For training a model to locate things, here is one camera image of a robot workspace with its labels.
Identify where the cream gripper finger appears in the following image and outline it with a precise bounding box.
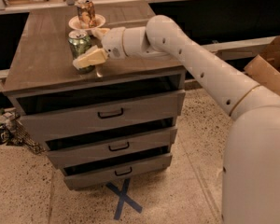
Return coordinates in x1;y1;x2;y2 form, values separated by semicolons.
92;28;110;40
73;46;108;70

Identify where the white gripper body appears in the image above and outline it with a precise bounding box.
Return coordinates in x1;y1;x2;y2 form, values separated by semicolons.
101;27;126;59

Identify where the green soda can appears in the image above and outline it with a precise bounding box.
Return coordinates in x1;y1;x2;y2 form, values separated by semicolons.
68;30;94;73

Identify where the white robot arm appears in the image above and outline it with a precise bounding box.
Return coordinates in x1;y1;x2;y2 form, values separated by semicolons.
73;15;280;224

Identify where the brown patterned soda can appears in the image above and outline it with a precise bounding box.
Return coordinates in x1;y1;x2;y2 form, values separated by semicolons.
77;0;95;24

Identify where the white bowl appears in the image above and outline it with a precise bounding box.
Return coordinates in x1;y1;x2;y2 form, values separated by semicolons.
68;14;105;35

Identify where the top grey drawer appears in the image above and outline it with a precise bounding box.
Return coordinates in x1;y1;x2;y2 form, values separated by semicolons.
21;90;185;142

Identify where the grey drawer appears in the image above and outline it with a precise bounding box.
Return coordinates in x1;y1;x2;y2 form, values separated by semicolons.
64;153;173;189
48;126;177;169
21;90;185;142

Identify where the grey drawer cabinet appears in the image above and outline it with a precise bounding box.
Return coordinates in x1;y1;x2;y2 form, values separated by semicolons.
4;7;185;189

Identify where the middle grey drawer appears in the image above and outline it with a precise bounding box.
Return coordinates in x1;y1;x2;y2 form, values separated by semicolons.
48;126;177;169

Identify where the bottom grey drawer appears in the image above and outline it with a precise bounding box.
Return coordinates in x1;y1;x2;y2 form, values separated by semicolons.
64;153;173;189

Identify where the blue tape cross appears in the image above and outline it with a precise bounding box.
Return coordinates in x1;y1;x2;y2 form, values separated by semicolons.
106;178;143;220

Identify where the cardboard box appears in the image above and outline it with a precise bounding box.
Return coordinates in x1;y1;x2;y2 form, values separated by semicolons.
245;36;280;95

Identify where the wire mesh basket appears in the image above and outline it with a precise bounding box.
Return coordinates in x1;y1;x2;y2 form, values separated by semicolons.
0;112;45;155

